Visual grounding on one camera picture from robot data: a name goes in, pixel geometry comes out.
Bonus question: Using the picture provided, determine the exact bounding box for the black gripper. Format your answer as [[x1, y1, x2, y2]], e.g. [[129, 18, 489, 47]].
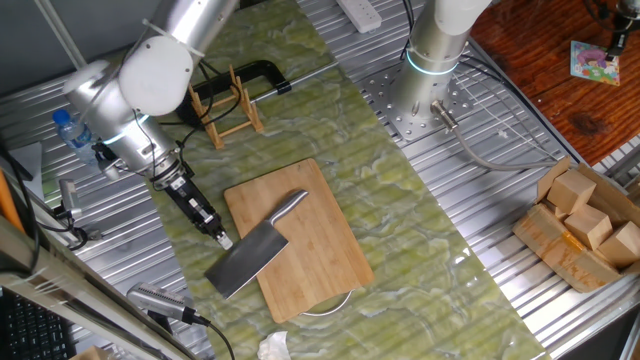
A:
[[162, 173, 235, 251]]

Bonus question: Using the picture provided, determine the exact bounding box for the steel cleaver knife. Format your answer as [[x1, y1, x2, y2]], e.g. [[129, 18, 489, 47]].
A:
[[203, 189, 310, 300]]

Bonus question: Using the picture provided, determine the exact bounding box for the wooden peg knife rack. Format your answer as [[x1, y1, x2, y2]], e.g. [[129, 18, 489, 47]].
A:
[[187, 64, 265, 150]]

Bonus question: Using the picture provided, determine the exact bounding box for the bamboo cutting board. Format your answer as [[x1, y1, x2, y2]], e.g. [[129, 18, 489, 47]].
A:
[[223, 158, 376, 325]]

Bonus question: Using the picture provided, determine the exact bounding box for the crumpled white tissue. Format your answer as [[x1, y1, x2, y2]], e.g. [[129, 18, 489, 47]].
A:
[[257, 330, 291, 360]]

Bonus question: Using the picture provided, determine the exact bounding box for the black C-clamp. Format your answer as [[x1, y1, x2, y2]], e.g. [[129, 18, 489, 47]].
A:
[[177, 59, 341, 126]]

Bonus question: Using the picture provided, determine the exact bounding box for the light wooden block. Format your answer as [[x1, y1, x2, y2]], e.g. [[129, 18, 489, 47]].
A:
[[546, 169, 597, 215], [597, 220, 640, 270], [563, 203, 614, 251], [69, 345, 114, 360]]

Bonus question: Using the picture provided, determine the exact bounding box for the green marble pattern mat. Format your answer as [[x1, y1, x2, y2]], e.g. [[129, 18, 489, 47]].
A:
[[97, 0, 551, 360]]

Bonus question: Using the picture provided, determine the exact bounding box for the clear water bottle blue label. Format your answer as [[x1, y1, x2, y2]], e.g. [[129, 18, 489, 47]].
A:
[[52, 108, 99, 166]]

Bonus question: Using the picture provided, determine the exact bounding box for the aluminium robot mounting plate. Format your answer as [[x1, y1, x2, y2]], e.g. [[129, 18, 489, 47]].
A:
[[357, 47, 476, 142]]

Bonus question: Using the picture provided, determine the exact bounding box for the black keyboard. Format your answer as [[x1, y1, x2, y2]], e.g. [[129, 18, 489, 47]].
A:
[[0, 292, 76, 360]]

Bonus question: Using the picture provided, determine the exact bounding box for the orange rod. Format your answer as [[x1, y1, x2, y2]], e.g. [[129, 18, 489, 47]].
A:
[[0, 169, 25, 234]]

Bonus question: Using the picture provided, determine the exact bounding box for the thin grey metal rod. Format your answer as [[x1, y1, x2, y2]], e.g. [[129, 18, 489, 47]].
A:
[[33, 0, 85, 70]]

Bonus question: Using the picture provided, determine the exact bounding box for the white power strip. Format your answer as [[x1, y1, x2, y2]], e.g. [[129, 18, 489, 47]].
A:
[[334, 0, 384, 35]]

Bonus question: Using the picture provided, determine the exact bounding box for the brown cardboard box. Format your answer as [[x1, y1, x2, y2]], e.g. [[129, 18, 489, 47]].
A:
[[512, 156, 640, 294]]

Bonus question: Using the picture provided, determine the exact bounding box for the brown wooden desk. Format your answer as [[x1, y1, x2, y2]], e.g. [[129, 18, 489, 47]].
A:
[[469, 0, 640, 167]]

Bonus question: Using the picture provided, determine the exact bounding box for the colourful picture card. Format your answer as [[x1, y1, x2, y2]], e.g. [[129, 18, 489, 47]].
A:
[[569, 39, 621, 87]]

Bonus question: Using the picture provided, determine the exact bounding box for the black camera cable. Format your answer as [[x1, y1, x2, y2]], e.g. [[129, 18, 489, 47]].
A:
[[189, 312, 236, 360]]

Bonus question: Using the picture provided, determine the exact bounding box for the silver ribbed camera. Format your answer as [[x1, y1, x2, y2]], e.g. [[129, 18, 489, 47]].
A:
[[126, 282, 196, 324]]

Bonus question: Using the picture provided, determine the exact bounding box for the white wire hanging loop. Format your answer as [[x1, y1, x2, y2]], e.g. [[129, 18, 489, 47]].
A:
[[299, 289, 354, 318]]

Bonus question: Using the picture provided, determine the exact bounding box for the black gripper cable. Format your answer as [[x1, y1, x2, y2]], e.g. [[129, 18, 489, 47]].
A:
[[149, 59, 244, 176]]

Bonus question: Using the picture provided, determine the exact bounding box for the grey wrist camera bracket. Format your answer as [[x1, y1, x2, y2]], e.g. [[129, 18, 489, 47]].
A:
[[92, 142, 124, 182]]

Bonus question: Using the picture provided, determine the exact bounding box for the small grey clamped camera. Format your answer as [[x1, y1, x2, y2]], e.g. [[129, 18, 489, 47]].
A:
[[52, 178, 104, 251]]

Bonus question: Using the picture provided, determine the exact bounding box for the aluminium frame bar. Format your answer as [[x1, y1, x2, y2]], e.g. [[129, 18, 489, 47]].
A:
[[0, 214, 201, 360]]

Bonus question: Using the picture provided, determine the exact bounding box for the grey corrugated hose cable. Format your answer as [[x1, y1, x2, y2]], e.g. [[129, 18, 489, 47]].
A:
[[430, 99, 571, 173]]

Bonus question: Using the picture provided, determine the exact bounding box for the black camera stand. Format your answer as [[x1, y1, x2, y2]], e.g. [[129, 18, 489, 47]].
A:
[[582, 0, 640, 64]]

